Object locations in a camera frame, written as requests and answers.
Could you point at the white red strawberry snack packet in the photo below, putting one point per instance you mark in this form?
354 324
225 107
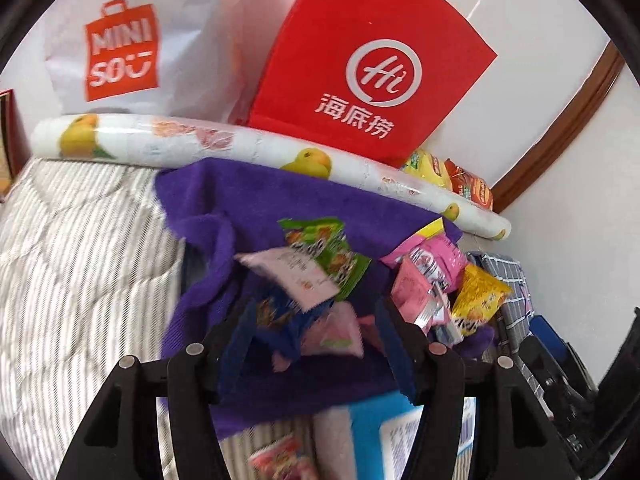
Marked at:
280 460

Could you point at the striped grey quilt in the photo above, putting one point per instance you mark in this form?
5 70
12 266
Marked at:
85 260

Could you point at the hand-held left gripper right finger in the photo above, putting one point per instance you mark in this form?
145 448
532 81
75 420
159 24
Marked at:
400 350

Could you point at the white plastic shopping bag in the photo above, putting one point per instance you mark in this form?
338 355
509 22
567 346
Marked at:
210 35

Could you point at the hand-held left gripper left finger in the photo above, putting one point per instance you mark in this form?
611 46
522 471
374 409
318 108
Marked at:
235 355

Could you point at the purple towel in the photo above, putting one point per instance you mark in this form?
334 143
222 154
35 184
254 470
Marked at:
240 195

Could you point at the bright pink snack packet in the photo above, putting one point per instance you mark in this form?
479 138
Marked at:
440 255

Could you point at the green triangular snack packet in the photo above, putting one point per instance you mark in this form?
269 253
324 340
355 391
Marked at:
330 250

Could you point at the fruit-print rolled mat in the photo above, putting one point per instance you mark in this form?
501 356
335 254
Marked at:
200 140

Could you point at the wooden headboard frame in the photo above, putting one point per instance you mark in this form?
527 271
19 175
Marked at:
565 125

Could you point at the pink silver-edged snack packet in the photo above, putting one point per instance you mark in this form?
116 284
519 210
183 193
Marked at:
412 290

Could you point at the blue cardboard box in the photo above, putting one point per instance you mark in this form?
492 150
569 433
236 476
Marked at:
370 435

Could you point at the grey checked folded cloth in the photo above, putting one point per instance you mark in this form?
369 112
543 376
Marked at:
512 305

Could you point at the yellow chip bag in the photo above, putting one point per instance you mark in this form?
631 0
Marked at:
425 167

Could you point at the blue snack packet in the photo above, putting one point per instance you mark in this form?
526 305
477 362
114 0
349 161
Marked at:
275 317

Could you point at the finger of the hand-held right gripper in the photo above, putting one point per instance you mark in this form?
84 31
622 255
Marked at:
537 360

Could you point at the orange chip bag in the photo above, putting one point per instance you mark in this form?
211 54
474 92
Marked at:
470 185

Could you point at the pale pink snack packet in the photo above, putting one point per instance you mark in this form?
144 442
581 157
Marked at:
295 272

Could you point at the red paper bag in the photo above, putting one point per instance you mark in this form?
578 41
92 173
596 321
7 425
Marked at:
360 25

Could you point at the yellow snack packet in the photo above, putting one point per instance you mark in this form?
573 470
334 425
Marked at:
480 300

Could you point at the pink green-print snack packet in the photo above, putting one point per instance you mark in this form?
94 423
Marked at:
337 335

